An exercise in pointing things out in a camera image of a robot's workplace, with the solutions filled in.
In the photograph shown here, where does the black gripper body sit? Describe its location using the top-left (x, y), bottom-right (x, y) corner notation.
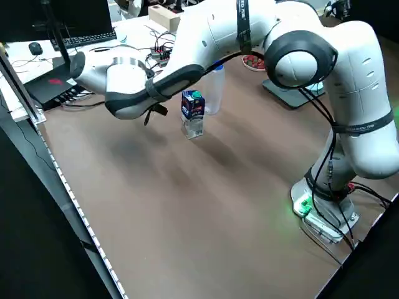
top-left (138, 64), bottom-right (156, 80)

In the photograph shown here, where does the blue milk carton green cap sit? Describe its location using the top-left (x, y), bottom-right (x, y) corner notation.
top-left (181, 89), bottom-right (206, 140)

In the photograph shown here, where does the white plate under strawberries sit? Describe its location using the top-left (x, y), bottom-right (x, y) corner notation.
top-left (242, 54), bottom-right (267, 74)

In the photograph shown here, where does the grey rectangular tray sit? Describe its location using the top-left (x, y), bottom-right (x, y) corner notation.
top-left (261, 77), bottom-right (327, 110)

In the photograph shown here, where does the white round plate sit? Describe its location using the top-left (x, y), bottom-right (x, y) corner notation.
top-left (307, 81), bottom-right (327, 95)

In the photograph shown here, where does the grey usb hub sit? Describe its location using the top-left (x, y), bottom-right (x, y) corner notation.
top-left (151, 43), bottom-right (175, 68)

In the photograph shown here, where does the pale wooden box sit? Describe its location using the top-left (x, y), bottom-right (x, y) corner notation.
top-left (148, 5), bottom-right (181, 32)

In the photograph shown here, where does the black keyboard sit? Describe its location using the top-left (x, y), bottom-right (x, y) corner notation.
top-left (51, 30), bottom-right (118, 52)

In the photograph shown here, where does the clear bottle blue cap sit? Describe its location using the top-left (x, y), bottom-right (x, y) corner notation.
top-left (204, 63), bottom-right (226, 116)

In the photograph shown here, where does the black monitor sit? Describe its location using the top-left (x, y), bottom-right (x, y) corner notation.
top-left (0, 0), bottom-right (113, 43)

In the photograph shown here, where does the black monitor stand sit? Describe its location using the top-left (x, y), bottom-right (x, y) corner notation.
top-left (40, 0), bottom-right (89, 74)

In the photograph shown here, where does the black router red logo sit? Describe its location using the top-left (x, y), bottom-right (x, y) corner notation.
top-left (24, 69), bottom-right (107, 111)

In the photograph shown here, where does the red strawberries heap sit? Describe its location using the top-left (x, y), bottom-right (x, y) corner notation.
top-left (244, 55), bottom-right (266, 70)

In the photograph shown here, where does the black desk cable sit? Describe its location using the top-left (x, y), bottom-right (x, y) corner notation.
top-left (60, 93), bottom-right (106, 109)

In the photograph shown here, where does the aluminium frame bar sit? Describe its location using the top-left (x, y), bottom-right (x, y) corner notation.
top-left (0, 42), bottom-right (46, 125)

